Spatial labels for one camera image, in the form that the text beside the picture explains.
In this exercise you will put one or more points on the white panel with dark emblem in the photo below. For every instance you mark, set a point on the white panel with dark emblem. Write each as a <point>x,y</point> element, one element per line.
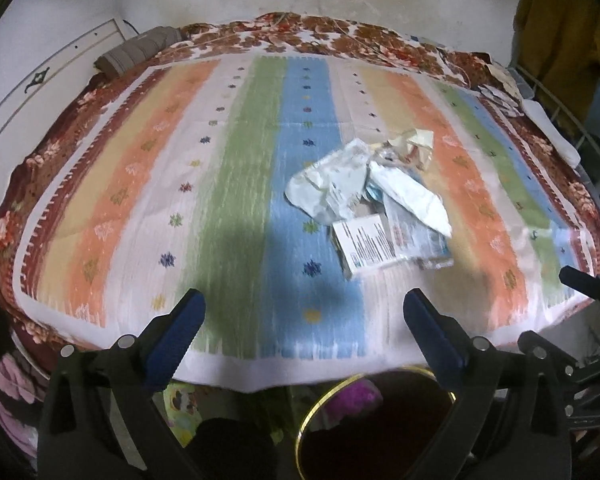
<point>30,90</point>

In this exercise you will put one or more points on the long white plastic wrapper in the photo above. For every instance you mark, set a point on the long white plastic wrapper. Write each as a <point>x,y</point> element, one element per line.
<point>415,195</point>

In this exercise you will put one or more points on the pink cloth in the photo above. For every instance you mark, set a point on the pink cloth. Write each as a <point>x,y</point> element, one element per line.
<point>10,395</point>

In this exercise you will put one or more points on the white cloth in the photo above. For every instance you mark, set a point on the white cloth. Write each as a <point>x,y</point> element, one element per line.
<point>550,127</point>

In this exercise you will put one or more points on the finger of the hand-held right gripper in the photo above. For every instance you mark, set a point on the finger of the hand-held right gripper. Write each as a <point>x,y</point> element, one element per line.
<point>587,282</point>

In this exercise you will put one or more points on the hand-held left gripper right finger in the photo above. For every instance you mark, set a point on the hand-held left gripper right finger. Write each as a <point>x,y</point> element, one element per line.
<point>432,335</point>

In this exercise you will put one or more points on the striped woven mat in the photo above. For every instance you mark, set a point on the striped woven mat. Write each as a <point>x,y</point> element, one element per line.
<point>230,185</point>

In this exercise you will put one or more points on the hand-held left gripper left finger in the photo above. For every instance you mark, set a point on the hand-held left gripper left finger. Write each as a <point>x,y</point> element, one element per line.
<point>180,330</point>

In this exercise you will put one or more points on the grey folded cloth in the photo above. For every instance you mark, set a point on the grey folded cloth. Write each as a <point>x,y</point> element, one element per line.
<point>135,52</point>

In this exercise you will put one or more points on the clear plastic wrapper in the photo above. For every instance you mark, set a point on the clear plastic wrapper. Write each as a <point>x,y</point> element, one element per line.
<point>387,155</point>

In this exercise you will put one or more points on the crumpled white plastic packet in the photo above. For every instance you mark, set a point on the crumpled white plastic packet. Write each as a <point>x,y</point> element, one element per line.
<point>325,180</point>

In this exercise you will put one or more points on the white printed cardboard box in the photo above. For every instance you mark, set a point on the white printed cardboard box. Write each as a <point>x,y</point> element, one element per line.
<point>367,242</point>

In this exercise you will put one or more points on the crumpled cream paper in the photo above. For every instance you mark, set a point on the crumpled cream paper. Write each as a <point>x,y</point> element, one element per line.
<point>420,142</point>

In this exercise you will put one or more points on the green printed slipper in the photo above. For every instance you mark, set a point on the green printed slipper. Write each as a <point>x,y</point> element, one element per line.
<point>180,410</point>

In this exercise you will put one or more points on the yellow hanging garment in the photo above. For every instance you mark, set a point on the yellow hanging garment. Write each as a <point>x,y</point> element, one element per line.
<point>565,20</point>

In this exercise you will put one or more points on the round bin with gold rim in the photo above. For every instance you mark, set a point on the round bin with gold rim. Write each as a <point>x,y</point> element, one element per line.
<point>380,435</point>

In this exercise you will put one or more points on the pink plastic bag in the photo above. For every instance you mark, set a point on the pink plastic bag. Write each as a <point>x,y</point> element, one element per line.
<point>355,395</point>

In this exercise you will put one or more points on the striped colourful bedsheet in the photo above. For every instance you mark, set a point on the striped colourful bedsheet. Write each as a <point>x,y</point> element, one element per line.
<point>330,35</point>

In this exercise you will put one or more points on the metal rack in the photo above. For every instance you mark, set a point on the metal rack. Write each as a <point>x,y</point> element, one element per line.
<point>586,135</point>

